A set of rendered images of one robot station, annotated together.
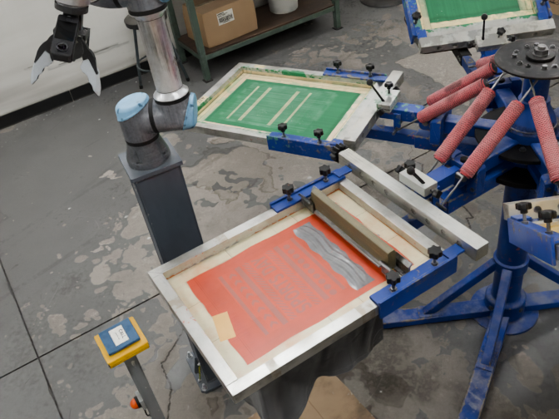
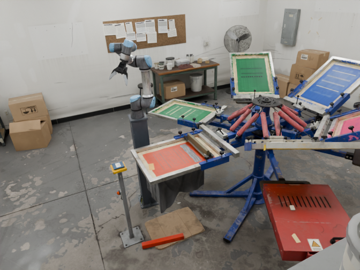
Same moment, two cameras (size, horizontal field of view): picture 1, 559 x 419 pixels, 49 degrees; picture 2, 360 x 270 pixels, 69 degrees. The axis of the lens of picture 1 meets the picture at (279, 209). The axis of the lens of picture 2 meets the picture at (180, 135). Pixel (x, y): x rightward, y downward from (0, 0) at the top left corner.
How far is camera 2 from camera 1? 0.81 m
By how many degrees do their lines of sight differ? 11
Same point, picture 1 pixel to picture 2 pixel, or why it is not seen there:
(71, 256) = (103, 160)
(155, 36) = (145, 77)
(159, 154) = (141, 114)
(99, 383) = (105, 201)
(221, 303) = (152, 161)
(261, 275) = (166, 155)
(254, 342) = (160, 171)
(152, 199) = (136, 129)
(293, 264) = (177, 154)
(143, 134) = (136, 107)
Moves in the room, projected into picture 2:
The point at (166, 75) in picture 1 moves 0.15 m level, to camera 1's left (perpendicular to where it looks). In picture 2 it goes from (147, 89) to (132, 90)
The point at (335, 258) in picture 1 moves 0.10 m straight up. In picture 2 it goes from (191, 154) to (190, 144)
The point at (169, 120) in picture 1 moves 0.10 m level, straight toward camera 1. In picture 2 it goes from (145, 103) to (146, 107)
